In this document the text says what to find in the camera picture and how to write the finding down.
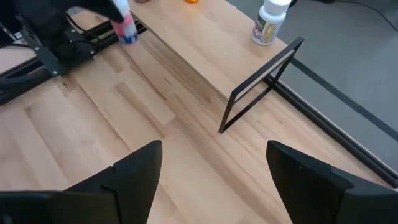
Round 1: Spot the black aluminium table frame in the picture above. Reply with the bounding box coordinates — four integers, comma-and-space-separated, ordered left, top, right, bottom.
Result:
0, 17, 398, 188

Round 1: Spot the black coiled floor cable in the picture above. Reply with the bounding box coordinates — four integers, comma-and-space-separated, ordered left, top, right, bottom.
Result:
335, 0, 398, 32

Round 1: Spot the black floor tape line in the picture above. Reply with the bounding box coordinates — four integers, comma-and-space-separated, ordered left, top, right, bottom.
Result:
290, 57, 398, 143

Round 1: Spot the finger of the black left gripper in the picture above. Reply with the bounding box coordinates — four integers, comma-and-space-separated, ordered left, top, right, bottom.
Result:
66, 0, 126, 24

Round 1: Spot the pink bottle white cap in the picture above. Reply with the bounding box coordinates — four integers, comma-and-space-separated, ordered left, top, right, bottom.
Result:
109, 0, 139, 45

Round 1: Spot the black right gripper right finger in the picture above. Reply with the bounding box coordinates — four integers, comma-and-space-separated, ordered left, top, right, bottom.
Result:
266, 139, 354, 224

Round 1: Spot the white bottle yellow label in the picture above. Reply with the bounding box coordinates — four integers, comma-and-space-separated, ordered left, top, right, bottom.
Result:
251, 0, 292, 47

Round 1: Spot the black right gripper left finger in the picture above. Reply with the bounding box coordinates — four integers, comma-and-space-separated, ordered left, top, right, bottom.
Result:
66, 140, 164, 224

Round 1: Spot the wooden shelf black metal frame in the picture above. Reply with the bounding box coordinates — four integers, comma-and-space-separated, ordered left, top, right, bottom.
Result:
127, 0, 305, 134

